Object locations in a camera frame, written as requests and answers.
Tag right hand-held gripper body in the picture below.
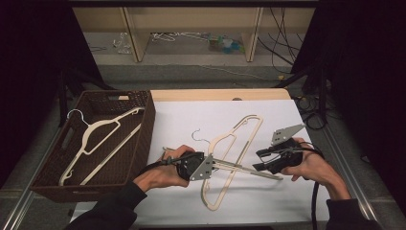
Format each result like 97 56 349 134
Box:
270 123 306 174

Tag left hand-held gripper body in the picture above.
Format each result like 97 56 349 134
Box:
176 150 216 183

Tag brown wicker basket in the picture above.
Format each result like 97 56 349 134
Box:
29 89 157 204

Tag person's right hand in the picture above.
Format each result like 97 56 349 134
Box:
280 137 352 202

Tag person's left hand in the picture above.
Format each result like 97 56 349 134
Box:
132 144 196 194

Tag black stand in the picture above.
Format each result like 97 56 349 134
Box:
56 64 115 127
272 61 330 130

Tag black curtain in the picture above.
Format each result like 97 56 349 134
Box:
291 0 406 210
0 0 104 188

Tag colourful toy blocks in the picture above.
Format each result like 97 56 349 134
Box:
208 34 246 55

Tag clear plastic wrapper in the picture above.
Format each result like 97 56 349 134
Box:
111 31 133 55

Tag beige wooden desk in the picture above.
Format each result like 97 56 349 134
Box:
72 6 318 64

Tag black coiled cable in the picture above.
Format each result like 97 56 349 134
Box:
294 94 328 131

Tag aluminium frame rail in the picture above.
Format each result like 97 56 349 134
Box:
0 126 64 230
321 124 381 222

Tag thin white floor cable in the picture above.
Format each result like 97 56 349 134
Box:
200 64 285 81

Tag black cable bundle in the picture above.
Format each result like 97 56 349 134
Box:
257 7 305 76

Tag white tangled cord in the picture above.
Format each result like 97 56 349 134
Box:
150 31 209 43

